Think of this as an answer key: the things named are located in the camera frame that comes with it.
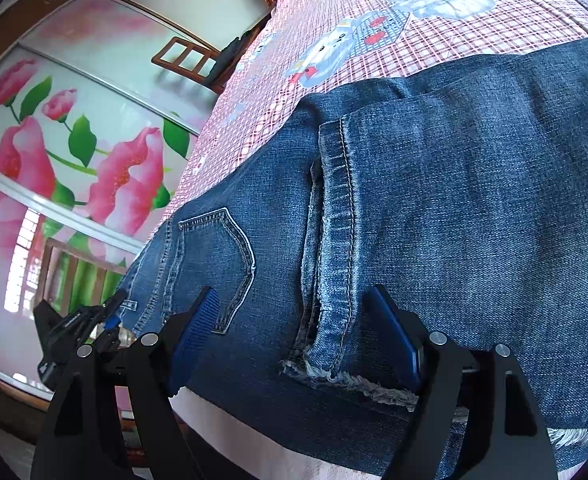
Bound blue denim jeans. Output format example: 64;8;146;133
118;39;588;474

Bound dark clothes on chair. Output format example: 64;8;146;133
204;13;271;94

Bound pink plaid bed sheet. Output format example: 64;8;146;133
149;0;588;258

